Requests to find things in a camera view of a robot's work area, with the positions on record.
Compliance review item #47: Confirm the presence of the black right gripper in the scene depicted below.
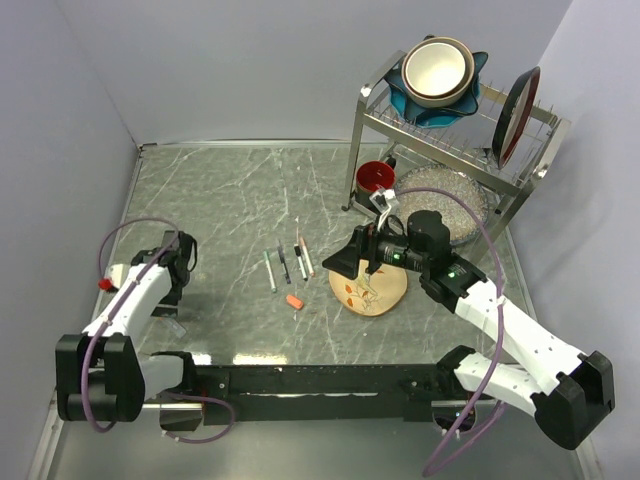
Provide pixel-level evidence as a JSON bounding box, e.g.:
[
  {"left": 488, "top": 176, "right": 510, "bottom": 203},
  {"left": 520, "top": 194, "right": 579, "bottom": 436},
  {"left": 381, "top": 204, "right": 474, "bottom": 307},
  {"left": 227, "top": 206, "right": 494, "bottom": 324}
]
[{"left": 322, "top": 214, "right": 428, "bottom": 280}]

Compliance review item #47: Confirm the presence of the white marker with pink end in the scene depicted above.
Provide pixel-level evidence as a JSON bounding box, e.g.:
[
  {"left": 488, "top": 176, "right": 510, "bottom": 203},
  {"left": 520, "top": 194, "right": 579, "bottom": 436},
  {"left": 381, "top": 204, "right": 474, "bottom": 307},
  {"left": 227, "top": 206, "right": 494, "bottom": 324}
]
[{"left": 299, "top": 236, "right": 315, "bottom": 277}]

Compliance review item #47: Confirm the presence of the white marker with black tip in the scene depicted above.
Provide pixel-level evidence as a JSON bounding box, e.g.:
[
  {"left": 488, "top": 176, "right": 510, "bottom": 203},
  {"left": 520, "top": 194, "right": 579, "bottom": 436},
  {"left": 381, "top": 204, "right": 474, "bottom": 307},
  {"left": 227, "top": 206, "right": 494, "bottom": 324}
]
[{"left": 294, "top": 243, "right": 309, "bottom": 281}]

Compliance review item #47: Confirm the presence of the blue pen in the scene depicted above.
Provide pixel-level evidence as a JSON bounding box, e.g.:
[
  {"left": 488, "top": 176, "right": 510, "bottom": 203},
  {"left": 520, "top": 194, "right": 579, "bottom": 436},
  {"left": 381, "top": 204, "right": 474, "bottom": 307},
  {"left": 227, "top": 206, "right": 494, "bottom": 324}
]
[{"left": 277, "top": 239, "right": 292, "bottom": 285}]

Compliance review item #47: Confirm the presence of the white marker with green end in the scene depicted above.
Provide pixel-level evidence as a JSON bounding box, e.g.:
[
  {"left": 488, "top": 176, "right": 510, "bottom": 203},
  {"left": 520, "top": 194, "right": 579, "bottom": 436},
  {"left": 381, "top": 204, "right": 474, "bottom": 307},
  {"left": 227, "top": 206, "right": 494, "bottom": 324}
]
[{"left": 263, "top": 250, "right": 278, "bottom": 293}]

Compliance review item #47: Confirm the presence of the grey marker with orange tip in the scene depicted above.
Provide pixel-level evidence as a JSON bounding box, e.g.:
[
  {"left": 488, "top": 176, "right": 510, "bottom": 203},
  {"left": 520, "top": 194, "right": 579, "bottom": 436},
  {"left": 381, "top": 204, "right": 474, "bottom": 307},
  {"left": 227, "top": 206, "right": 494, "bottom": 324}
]
[{"left": 162, "top": 318, "right": 186, "bottom": 338}]

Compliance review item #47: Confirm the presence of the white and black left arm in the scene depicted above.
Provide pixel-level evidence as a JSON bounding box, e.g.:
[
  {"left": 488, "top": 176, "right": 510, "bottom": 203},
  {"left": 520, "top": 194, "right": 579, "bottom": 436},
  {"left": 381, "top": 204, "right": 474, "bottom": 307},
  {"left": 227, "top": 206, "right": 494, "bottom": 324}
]
[{"left": 55, "top": 230, "right": 199, "bottom": 426}]

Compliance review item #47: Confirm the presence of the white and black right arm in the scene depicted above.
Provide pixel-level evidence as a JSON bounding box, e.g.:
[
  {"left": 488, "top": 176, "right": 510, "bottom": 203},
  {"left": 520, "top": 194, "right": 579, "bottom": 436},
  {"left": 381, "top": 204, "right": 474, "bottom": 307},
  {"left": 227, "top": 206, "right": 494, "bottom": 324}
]
[{"left": 322, "top": 210, "right": 615, "bottom": 450}]

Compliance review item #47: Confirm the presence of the tan decorated plate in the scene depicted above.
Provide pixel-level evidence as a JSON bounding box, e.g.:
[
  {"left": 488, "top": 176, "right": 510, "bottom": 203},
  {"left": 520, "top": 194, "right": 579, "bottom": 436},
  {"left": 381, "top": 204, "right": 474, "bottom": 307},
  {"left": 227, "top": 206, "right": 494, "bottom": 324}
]
[{"left": 328, "top": 262, "right": 408, "bottom": 317}]

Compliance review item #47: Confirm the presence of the red and black mug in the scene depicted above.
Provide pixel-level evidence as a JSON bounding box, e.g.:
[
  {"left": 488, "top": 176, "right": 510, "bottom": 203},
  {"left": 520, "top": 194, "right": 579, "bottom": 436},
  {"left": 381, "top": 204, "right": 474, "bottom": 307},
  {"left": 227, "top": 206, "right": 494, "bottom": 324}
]
[{"left": 355, "top": 156, "right": 396, "bottom": 210}]

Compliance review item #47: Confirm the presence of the speckled glass plate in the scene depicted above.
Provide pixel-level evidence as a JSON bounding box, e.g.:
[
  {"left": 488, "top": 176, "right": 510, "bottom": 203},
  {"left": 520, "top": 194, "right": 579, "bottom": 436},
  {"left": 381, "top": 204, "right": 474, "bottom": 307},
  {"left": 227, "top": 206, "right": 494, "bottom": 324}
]
[{"left": 395, "top": 165, "right": 489, "bottom": 247}]

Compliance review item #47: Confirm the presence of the black base beam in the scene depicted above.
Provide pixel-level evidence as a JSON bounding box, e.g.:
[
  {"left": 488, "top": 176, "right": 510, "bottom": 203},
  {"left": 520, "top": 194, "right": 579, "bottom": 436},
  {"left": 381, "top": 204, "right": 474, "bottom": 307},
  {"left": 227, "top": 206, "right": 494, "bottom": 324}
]
[{"left": 190, "top": 364, "right": 471, "bottom": 422}]

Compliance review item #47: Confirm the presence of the blue wavy bowl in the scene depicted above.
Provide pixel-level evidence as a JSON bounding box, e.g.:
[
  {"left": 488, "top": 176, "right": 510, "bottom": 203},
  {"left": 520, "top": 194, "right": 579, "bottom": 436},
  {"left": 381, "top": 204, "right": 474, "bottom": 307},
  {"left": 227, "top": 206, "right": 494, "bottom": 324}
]
[{"left": 384, "top": 35, "right": 489, "bottom": 128}]

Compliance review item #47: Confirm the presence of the steel dish rack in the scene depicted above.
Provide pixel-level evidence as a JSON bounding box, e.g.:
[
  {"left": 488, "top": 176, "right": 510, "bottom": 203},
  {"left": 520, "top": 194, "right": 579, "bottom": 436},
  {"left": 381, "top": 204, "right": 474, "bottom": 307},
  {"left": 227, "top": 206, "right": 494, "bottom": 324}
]
[{"left": 340, "top": 50, "right": 571, "bottom": 239}]

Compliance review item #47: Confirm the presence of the cream bowl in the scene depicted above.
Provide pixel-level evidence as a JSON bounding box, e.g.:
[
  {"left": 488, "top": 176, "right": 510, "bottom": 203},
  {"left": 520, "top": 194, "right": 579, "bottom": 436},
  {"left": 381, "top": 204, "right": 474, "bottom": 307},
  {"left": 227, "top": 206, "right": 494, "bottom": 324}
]
[{"left": 401, "top": 37, "right": 476, "bottom": 108}]

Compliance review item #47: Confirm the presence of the dark red-rimmed plate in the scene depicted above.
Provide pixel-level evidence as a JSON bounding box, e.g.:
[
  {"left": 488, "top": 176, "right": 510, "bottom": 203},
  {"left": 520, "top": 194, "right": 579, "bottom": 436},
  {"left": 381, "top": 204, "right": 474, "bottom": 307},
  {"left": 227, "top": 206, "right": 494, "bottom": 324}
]
[{"left": 491, "top": 66, "right": 541, "bottom": 169}]

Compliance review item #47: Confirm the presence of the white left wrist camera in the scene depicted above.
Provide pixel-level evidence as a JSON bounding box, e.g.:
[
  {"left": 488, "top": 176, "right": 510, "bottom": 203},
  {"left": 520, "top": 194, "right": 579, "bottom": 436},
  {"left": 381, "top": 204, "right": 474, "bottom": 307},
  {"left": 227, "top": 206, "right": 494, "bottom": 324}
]
[{"left": 98, "top": 263, "right": 129, "bottom": 293}]

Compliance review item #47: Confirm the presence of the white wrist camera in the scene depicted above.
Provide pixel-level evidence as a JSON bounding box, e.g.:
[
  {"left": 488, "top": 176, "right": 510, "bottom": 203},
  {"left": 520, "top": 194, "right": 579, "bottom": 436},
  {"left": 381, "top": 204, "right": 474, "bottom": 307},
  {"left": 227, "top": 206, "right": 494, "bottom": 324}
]
[
  {"left": 369, "top": 188, "right": 399, "bottom": 230},
  {"left": 98, "top": 263, "right": 129, "bottom": 293}
]

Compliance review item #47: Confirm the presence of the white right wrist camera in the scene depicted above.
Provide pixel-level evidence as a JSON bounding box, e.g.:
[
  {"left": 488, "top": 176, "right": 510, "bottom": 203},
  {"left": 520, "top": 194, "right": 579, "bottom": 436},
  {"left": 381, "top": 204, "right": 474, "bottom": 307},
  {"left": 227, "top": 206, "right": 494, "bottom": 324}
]
[{"left": 369, "top": 188, "right": 399, "bottom": 230}]

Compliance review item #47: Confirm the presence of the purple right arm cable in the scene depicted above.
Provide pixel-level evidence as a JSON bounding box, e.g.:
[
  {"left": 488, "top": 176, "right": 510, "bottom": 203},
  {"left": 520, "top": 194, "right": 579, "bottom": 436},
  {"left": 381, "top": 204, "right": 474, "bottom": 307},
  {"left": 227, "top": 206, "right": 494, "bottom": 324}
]
[{"left": 397, "top": 187, "right": 509, "bottom": 479}]

